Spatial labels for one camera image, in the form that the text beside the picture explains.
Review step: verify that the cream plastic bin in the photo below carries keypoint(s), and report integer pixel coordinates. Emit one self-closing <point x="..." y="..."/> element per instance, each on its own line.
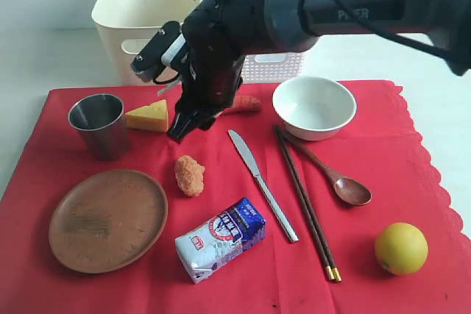
<point x="126" y="26"/>

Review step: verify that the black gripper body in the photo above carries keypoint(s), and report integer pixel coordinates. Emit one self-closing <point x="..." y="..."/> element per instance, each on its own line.
<point x="214" y="65"/>

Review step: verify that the red sausage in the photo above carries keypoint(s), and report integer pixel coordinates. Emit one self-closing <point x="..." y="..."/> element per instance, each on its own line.
<point x="243" y="104"/>

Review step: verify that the dark wooden chopstick left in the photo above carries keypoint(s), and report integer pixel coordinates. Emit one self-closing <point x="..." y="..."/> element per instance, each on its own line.
<point x="304" y="207"/>

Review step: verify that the orange fried chicken nugget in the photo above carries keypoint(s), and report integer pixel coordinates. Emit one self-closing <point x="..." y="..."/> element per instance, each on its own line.
<point x="189" y="175"/>

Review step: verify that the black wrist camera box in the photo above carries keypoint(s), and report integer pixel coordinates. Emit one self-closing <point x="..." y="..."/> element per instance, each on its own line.
<point x="147" y="64"/>

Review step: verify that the silver table knife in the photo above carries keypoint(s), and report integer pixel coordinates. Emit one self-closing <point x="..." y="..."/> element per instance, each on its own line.
<point x="250" y="162"/>

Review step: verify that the white perforated plastic basket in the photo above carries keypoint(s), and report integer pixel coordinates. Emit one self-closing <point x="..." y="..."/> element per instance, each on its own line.
<point x="272" y="67"/>

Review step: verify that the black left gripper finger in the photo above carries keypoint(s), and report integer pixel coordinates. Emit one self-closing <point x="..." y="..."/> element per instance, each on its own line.
<point x="182" y="124"/>

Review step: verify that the yellow cheese wedge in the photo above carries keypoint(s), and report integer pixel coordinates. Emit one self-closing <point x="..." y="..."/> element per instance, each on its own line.
<point x="153" y="117"/>

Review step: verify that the stainless steel cup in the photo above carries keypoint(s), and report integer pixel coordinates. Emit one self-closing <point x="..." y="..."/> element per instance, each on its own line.
<point x="99" y="120"/>

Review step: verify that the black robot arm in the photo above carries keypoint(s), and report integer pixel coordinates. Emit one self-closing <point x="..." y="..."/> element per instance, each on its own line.
<point x="437" y="27"/>

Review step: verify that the dark wooden chopstick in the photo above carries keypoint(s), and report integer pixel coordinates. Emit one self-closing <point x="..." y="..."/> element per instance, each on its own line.
<point x="304" y="207"/>
<point x="319" y="229"/>

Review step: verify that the brown wooden plate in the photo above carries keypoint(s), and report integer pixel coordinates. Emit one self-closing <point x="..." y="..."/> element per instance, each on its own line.
<point x="108" y="221"/>

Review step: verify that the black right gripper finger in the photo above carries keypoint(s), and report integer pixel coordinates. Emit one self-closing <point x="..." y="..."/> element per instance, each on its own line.
<point x="208" y="119"/>

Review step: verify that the yellow lemon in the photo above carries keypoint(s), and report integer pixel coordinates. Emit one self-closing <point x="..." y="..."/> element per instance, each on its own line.
<point x="401" y="249"/>

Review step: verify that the blue white milk carton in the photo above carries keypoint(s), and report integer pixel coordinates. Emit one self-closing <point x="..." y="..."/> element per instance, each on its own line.
<point x="222" y="238"/>

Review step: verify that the brown wooden spoon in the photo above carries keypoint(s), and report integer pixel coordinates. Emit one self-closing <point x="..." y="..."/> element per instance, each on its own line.
<point x="347" y="189"/>

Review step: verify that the white ceramic bowl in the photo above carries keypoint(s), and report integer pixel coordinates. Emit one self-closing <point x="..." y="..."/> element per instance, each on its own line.
<point x="313" y="108"/>

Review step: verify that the red table cloth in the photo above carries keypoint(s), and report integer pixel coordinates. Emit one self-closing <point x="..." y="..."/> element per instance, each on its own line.
<point x="379" y="148"/>

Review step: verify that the dark wooden chopstick right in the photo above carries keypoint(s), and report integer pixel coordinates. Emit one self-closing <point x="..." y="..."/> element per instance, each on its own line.
<point x="319" y="229"/>

